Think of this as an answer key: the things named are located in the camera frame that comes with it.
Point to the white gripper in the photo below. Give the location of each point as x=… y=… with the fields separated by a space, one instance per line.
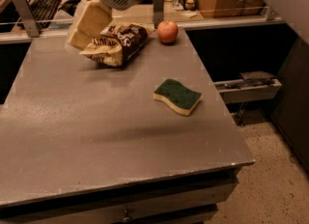
x=92 y=16

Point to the brown and yellow chip bag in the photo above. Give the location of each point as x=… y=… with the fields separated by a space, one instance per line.
x=118 y=44

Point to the red apple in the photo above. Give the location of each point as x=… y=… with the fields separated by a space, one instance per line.
x=167 y=31

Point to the black headphones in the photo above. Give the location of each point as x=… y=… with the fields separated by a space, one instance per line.
x=70 y=6

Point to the black keyboard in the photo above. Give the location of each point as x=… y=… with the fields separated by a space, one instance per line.
x=43 y=11

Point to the small round jar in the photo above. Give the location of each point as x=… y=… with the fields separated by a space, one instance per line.
x=190 y=5

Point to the green and yellow sponge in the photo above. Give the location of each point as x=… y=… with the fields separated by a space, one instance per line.
x=176 y=96

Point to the open side drawer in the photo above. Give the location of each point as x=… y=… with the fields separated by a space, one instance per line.
x=252 y=86

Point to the metal bracket middle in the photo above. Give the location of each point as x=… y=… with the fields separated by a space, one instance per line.
x=158 y=12

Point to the metal bracket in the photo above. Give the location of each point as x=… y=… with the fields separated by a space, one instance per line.
x=27 y=17
x=158 y=12
x=271 y=14

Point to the metal bracket left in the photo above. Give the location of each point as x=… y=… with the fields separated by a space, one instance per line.
x=27 y=17

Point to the metal bracket right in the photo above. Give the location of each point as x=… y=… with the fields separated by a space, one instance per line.
x=271 y=14

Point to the grey drawer with handle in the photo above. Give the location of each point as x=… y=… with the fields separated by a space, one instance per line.
x=186 y=202

